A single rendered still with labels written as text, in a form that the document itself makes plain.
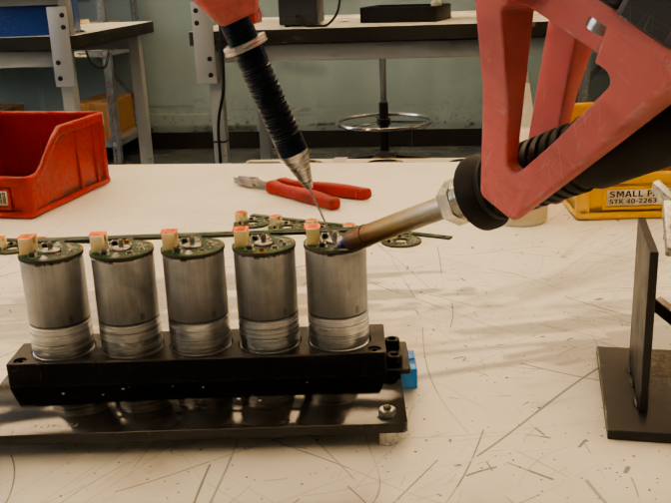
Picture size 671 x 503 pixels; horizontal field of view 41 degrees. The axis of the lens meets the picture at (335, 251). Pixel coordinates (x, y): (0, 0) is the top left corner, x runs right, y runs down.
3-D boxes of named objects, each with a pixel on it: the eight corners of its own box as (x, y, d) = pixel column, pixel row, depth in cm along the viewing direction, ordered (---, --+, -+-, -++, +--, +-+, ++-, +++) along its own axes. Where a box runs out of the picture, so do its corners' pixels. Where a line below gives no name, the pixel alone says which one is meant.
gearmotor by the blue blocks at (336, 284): (370, 370, 36) (366, 247, 34) (309, 372, 36) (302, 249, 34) (368, 345, 38) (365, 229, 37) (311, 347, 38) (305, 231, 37)
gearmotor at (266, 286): (300, 372, 36) (293, 250, 34) (238, 374, 36) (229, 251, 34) (303, 347, 38) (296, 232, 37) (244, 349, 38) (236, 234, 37)
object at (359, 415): (396, 365, 39) (395, 340, 39) (407, 450, 32) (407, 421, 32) (27, 377, 39) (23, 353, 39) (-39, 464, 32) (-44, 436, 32)
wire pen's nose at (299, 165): (294, 191, 34) (278, 155, 34) (320, 178, 34) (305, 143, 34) (299, 198, 33) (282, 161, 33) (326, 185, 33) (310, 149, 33)
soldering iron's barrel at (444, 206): (341, 265, 33) (471, 222, 29) (328, 226, 33) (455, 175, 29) (368, 256, 34) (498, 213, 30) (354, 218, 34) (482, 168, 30)
